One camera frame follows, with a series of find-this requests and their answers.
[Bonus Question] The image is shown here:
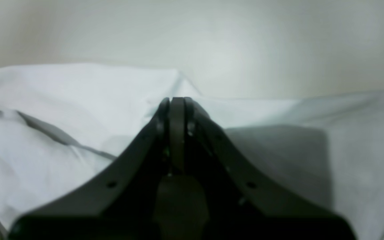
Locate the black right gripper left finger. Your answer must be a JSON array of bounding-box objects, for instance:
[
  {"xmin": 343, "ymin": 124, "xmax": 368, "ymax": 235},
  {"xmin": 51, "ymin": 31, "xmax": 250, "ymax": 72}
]
[{"xmin": 7, "ymin": 98, "xmax": 176, "ymax": 240}]

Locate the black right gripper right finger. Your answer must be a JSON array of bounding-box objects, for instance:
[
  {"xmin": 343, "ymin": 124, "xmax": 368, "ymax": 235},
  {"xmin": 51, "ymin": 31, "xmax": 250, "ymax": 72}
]
[{"xmin": 178, "ymin": 97, "xmax": 356, "ymax": 240}]

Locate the white t-shirt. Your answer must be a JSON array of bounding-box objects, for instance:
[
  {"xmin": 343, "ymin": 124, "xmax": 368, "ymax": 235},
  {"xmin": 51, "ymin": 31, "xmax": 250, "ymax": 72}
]
[{"xmin": 0, "ymin": 64, "xmax": 384, "ymax": 240}]

